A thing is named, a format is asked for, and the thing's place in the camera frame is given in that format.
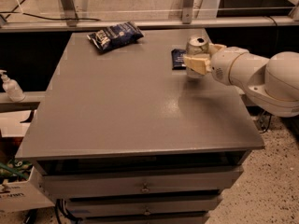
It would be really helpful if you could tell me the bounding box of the blue chip bag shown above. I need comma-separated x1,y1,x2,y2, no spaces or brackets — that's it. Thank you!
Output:
87,21,144,53

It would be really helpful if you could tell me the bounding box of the dark blue rxbar wrapper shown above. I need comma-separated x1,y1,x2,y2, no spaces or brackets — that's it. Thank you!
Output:
171,49,186,70

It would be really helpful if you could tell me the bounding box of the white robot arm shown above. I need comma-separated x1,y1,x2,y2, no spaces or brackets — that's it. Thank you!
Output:
183,44,299,118

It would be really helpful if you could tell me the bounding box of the grey drawer cabinet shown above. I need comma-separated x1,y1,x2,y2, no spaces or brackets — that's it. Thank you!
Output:
17,29,263,224

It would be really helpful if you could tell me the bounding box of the right metal bracket post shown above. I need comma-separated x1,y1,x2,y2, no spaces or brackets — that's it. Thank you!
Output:
181,0,194,24

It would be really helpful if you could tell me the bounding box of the metal bracket post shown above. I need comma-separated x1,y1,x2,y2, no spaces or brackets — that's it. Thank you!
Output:
181,0,194,24
60,0,78,27

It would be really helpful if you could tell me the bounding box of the white 7up soda can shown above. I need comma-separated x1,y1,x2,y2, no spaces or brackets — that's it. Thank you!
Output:
186,35,209,79

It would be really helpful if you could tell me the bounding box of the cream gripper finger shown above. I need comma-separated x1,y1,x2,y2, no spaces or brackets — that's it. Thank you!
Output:
208,43,226,56
183,54,211,75

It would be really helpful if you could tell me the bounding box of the white pump bottle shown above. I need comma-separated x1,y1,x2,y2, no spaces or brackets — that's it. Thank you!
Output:
0,70,25,102

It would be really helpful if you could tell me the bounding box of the white cardboard box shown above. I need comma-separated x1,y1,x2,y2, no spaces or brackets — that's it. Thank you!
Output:
0,111,54,213

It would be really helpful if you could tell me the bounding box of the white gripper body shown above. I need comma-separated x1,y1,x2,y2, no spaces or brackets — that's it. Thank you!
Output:
211,47,249,86

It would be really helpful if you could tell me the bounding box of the black cable on floor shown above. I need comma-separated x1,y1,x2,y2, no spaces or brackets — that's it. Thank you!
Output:
0,11,102,22

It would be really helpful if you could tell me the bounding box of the left metal bracket post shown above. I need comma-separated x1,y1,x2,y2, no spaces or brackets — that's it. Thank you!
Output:
60,0,78,27

